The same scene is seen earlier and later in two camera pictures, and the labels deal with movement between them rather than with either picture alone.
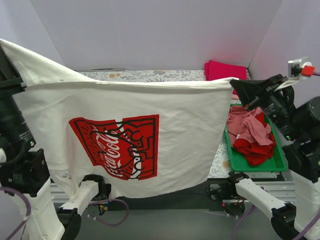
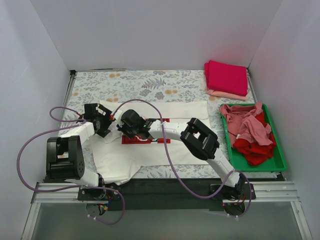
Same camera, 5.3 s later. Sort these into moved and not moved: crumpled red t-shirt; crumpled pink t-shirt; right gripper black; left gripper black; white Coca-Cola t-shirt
Moved: right gripper black; left gripper black; white Coca-Cola t-shirt
Not moved: crumpled pink t-shirt; crumpled red t-shirt
